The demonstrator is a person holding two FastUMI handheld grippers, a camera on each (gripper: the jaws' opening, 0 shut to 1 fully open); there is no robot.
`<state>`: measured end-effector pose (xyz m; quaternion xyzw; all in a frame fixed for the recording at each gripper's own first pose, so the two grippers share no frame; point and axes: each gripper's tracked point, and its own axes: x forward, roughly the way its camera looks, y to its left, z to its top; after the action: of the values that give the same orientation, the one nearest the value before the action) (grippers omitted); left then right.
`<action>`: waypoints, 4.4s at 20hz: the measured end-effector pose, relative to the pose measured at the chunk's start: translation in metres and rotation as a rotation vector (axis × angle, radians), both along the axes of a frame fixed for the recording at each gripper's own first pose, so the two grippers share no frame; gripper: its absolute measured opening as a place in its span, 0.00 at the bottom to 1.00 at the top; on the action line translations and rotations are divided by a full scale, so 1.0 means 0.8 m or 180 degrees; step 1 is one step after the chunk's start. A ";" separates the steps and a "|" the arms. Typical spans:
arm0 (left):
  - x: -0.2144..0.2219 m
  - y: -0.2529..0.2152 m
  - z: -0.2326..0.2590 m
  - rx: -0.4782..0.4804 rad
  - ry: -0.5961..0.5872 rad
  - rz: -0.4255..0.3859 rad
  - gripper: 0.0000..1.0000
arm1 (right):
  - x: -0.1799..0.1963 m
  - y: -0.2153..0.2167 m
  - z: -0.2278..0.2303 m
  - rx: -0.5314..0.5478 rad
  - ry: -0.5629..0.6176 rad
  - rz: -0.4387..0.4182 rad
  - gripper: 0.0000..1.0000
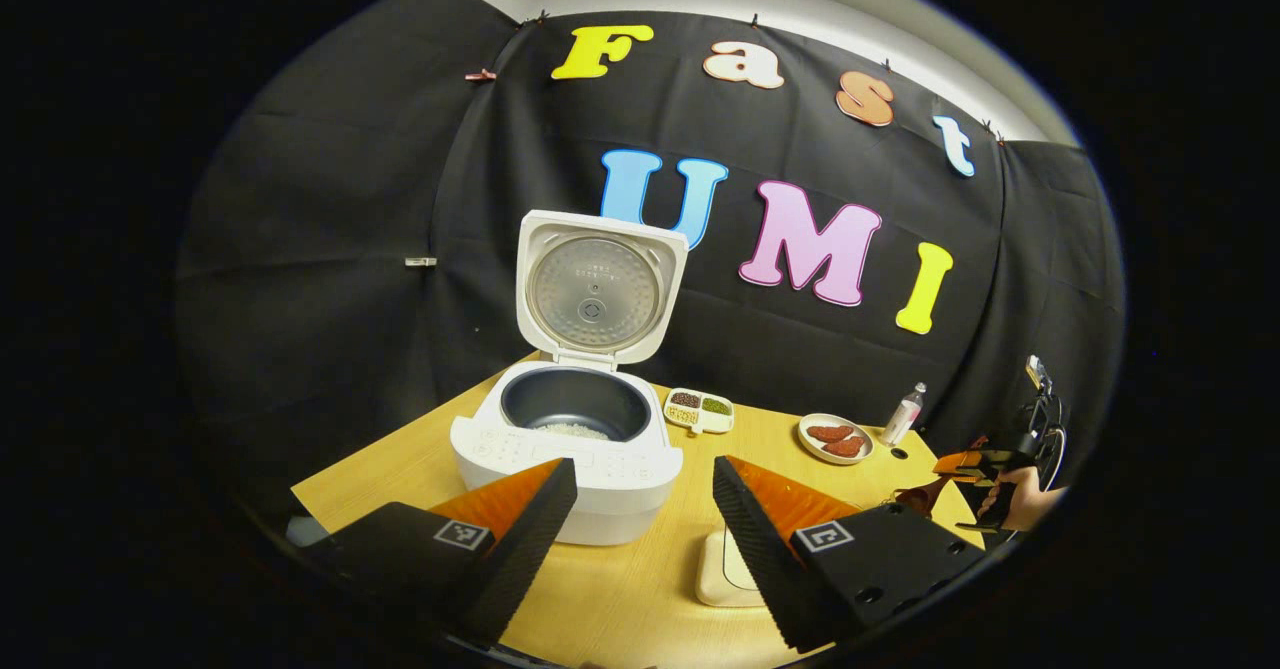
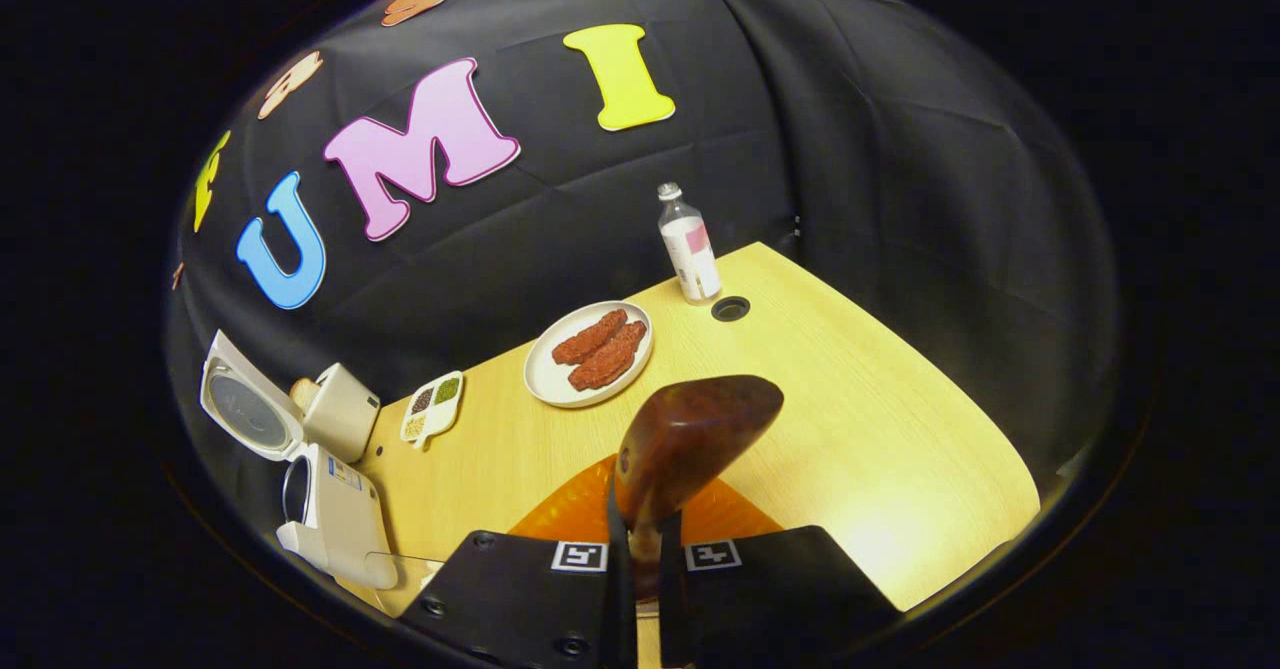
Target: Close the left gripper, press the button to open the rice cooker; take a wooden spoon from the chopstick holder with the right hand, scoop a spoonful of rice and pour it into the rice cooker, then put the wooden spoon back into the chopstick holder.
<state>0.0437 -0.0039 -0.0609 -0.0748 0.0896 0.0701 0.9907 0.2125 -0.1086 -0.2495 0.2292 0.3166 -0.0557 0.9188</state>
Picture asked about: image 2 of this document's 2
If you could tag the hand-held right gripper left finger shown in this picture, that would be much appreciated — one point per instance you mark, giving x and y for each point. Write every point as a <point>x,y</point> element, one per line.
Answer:
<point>520,599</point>

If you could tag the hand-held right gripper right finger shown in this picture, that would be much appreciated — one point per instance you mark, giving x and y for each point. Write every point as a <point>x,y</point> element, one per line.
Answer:
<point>780,599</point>

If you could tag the brown wooden spoon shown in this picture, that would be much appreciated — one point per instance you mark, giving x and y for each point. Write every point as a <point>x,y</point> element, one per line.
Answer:
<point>690,434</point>

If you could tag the white rice cooker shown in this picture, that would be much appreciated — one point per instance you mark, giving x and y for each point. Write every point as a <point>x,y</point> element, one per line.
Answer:
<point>345,519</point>

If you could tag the white divided dish of beans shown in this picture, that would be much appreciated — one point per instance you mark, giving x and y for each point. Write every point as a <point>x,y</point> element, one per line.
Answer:
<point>432,407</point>

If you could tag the white round plate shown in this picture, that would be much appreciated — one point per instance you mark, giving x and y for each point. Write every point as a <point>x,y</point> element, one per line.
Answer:
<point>545,379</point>

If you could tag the white toaster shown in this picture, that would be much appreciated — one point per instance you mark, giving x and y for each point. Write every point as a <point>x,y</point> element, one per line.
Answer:
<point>345,414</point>

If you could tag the red meat piece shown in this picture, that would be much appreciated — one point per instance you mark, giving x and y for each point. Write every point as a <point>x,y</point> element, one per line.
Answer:
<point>608,359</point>
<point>590,337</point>

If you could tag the brown bread slice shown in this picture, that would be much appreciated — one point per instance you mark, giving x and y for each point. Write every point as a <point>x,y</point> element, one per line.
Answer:
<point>303,392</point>

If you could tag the clear bottle with pink label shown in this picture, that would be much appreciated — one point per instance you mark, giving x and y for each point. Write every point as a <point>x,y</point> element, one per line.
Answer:
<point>692,254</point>

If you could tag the black backdrop cloth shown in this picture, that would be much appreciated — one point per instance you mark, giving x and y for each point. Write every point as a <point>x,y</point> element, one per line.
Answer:
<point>850,149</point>

